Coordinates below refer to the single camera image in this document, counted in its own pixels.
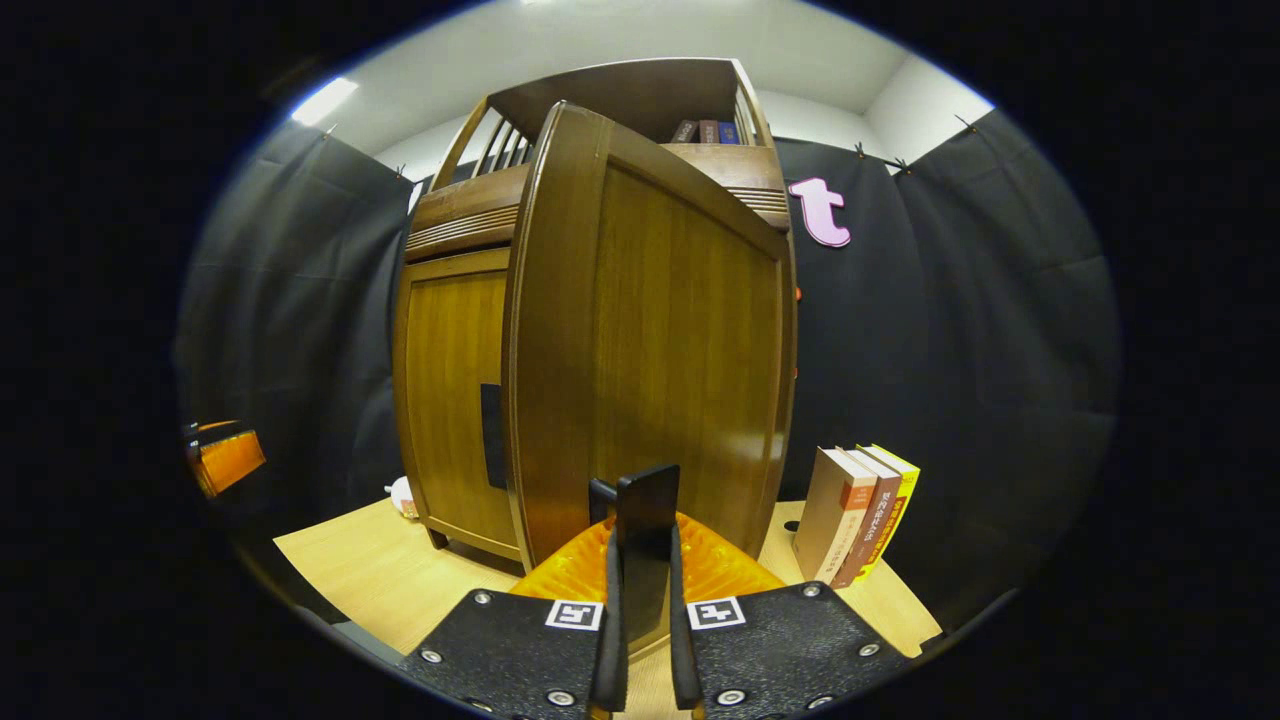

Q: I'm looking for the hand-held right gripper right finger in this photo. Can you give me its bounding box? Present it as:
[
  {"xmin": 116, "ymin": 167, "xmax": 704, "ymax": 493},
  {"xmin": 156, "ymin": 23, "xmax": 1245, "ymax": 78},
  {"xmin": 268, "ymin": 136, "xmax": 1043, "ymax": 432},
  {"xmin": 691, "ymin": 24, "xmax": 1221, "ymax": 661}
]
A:
[{"xmin": 668, "ymin": 512, "xmax": 906, "ymax": 720}]

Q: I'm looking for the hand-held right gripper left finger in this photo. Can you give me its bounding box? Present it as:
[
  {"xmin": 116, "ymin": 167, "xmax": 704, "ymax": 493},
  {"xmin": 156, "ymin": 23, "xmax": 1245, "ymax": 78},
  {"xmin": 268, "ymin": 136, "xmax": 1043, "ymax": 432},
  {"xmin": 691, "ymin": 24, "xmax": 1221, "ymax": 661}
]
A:
[{"xmin": 400, "ymin": 512, "xmax": 631, "ymax": 720}]

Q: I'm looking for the wooden double-door shoe cabinet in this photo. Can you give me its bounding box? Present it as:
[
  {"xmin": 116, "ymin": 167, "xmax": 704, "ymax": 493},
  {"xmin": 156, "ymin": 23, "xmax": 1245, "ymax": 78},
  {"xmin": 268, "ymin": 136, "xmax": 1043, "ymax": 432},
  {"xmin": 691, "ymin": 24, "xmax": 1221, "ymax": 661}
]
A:
[{"xmin": 393, "ymin": 57, "xmax": 801, "ymax": 576}]

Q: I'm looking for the brown thick book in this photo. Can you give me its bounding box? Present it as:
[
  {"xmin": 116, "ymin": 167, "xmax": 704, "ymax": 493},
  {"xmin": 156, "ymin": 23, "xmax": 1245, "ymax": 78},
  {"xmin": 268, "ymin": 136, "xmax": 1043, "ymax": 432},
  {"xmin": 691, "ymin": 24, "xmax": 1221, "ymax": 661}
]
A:
[{"xmin": 830, "ymin": 447, "xmax": 903, "ymax": 589}]

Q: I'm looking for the wooden drawer with black knob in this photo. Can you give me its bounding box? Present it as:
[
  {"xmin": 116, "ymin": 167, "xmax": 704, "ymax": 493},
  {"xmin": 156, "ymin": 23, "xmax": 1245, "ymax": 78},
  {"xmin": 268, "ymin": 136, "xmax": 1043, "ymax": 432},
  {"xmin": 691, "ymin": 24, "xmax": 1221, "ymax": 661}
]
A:
[{"xmin": 405, "ymin": 143, "xmax": 791, "ymax": 263}]

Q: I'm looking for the small ceiling light panel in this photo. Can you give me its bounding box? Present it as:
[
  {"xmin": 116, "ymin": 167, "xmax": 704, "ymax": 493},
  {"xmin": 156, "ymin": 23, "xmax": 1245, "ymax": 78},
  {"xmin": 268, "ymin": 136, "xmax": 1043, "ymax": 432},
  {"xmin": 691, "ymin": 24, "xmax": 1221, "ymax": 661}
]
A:
[{"xmin": 290, "ymin": 77, "xmax": 359, "ymax": 127}]

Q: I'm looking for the black backdrop cloth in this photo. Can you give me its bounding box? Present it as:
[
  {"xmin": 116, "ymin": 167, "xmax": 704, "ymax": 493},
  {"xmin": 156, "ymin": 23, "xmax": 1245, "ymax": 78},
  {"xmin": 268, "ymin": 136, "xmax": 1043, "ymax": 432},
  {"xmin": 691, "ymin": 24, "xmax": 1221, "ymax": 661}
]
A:
[{"xmin": 175, "ymin": 108, "xmax": 1121, "ymax": 631}]

